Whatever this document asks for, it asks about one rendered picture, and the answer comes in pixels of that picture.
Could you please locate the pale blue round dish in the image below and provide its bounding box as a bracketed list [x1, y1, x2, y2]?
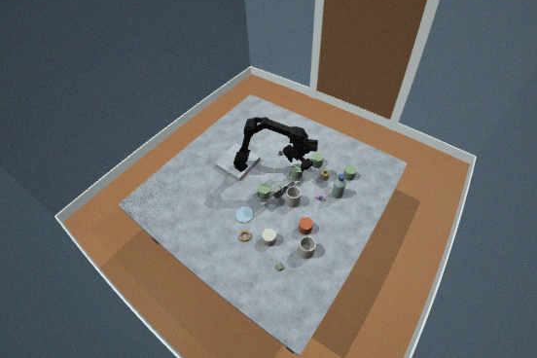
[235, 207, 254, 223]

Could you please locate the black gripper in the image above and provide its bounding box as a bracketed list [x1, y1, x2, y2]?
[283, 145, 313, 171]

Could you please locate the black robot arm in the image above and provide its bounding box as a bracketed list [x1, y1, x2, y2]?
[233, 117, 318, 172]

